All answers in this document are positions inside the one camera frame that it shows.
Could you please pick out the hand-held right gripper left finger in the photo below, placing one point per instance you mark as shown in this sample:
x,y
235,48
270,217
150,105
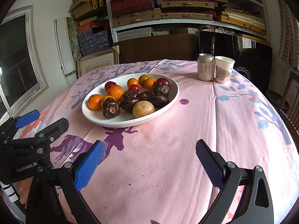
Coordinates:
x,y
90,165

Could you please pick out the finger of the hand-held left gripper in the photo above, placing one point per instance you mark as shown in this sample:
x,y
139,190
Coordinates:
x,y
28,119
57,127

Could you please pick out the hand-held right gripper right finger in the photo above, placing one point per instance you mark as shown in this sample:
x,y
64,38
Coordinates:
x,y
209,165

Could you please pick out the orange mandarin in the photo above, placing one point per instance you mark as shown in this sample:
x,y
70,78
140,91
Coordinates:
x,y
95,102

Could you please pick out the white oval plate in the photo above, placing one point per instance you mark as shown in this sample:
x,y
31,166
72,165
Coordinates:
x,y
116,122

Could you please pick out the small yellow-orange fruit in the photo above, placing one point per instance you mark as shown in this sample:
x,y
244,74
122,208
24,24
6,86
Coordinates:
x,y
106,98

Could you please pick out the large orange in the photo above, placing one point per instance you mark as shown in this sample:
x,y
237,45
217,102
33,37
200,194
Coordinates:
x,y
115,92

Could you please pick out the round yellow fruit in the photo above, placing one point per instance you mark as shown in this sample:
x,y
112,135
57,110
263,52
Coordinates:
x,y
143,109

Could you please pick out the small red plum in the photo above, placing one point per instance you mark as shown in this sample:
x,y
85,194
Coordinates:
x,y
134,88

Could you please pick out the small orange kumquat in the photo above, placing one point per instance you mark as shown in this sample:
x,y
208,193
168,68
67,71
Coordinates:
x,y
132,82
150,83
143,79

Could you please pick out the person's left hand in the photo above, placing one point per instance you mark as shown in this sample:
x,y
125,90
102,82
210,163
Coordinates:
x,y
23,191

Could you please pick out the pink printed tablecloth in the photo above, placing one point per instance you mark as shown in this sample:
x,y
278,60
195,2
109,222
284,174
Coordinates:
x,y
163,156

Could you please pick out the white framed window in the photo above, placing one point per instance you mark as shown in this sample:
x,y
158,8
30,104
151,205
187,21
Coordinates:
x,y
16,60

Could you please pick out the white plank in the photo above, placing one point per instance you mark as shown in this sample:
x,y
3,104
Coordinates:
x,y
61,51

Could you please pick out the grey marble slab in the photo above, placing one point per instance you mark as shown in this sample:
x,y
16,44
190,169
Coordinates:
x,y
72,37

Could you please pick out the stack of blue patterned boxes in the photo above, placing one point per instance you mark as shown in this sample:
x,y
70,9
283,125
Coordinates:
x,y
93,42

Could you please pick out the white paper cup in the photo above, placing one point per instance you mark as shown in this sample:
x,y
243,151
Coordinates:
x,y
224,71

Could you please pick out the white drink can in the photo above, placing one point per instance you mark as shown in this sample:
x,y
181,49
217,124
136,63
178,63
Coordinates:
x,y
205,67

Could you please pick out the orange patterned box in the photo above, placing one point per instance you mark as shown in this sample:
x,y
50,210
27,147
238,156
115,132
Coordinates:
x,y
91,26

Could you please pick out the black screen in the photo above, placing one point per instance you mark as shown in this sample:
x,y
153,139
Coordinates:
x,y
252,63

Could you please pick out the dark wooden cabinet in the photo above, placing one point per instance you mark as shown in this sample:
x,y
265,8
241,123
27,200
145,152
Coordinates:
x,y
154,49

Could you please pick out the stack of woven flat boxes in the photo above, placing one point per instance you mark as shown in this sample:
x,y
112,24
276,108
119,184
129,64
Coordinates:
x,y
137,17

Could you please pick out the white metal shelf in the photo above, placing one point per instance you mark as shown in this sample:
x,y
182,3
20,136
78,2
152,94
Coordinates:
x,y
186,23

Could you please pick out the red patterned box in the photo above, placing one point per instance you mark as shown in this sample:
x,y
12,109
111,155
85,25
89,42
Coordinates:
x,y
133,3

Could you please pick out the stack of yellow flat boxes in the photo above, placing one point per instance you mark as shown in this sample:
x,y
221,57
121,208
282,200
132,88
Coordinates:
x,y
243,18

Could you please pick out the checked curtain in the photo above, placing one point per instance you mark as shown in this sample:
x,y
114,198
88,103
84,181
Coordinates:
x,y
288,32

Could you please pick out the white picture frame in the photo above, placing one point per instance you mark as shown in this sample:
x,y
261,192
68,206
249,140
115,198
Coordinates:
x,y
98,63

